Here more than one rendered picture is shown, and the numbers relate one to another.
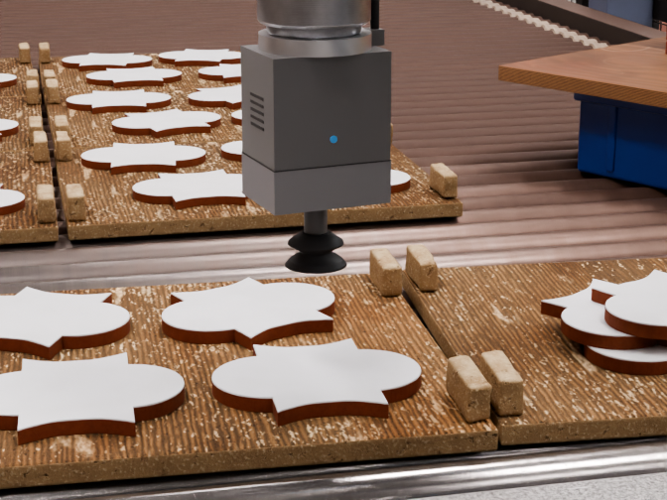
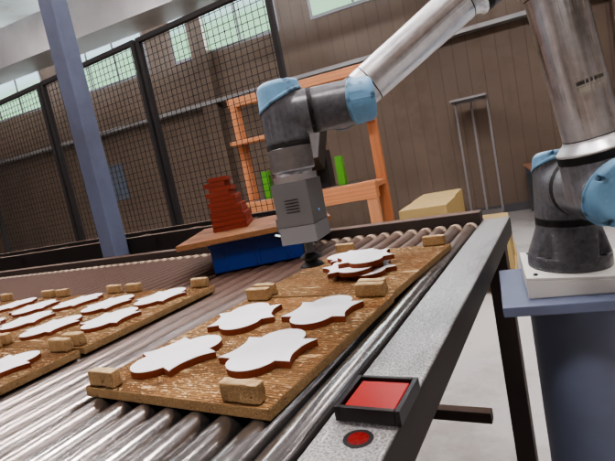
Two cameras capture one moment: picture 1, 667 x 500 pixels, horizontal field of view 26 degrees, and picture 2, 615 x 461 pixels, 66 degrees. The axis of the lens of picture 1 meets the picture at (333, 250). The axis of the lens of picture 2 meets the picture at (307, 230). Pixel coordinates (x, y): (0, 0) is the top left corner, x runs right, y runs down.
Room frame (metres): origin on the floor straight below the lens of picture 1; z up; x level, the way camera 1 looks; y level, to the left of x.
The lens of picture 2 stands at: (0.41, 0.61, 1.19)
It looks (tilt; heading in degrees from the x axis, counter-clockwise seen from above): 7 degrees down; 312
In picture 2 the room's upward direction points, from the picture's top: 11 degrees counter-clockwise
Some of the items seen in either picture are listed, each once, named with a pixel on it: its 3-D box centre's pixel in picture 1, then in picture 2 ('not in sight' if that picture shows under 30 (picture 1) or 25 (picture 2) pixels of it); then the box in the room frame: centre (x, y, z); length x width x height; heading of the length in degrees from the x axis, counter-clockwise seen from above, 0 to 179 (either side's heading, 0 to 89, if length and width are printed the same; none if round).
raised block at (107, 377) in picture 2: not in sight; (104, 377); (1.11, 0.34, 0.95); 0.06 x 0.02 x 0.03; 10
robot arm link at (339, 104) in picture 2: not in sight; (341, 104); (0.89, -0.06, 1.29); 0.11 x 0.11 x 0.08; 37
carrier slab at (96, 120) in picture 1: (201, 108); (30, 314); (1.94, 0.18, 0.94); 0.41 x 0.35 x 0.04; 103
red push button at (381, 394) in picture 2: not in sight; (378, 399); (0.72, 0.21, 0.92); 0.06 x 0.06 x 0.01; 13
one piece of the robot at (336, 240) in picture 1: (316, 245); (311, 257); (0.96, 0.01, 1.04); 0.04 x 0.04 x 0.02
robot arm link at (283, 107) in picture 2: not in sight; (285, 114); (0.95, 0.01, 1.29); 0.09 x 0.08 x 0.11; 37
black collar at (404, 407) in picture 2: not in sight; (378, 398); (0.72, 0.21, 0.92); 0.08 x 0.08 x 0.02; 13
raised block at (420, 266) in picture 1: (421, 267); (264, 289); (1.20, -0.08, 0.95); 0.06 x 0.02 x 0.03; 8
